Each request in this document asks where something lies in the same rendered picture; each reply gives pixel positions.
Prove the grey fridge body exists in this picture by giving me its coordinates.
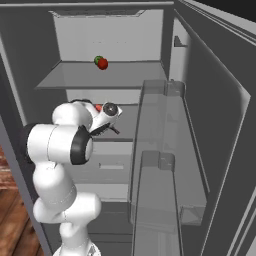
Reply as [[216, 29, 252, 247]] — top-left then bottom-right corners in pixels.
[[0, 0, 176, 256]]

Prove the small clear door bin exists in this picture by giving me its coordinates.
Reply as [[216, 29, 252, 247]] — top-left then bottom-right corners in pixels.
[[131, 150, 185, 256]]

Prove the grey fridge door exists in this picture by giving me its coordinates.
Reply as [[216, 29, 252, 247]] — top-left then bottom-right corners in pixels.
[[168, 0, 256, 256]]

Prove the red vegetable with green top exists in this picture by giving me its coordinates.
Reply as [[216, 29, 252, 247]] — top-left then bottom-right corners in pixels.
[[93, 55, 109, 71]]

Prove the large clear door bin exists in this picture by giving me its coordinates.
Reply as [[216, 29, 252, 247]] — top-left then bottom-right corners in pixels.
[[127, 79, 208, 232]]

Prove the pale drawer handle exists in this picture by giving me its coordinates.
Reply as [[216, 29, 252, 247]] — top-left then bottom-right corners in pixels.
[[98, 162, 125, 170]]

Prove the grey fridge drawer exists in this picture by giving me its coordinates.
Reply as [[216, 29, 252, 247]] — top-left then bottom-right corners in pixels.
[[65, 141, 135, 203]]

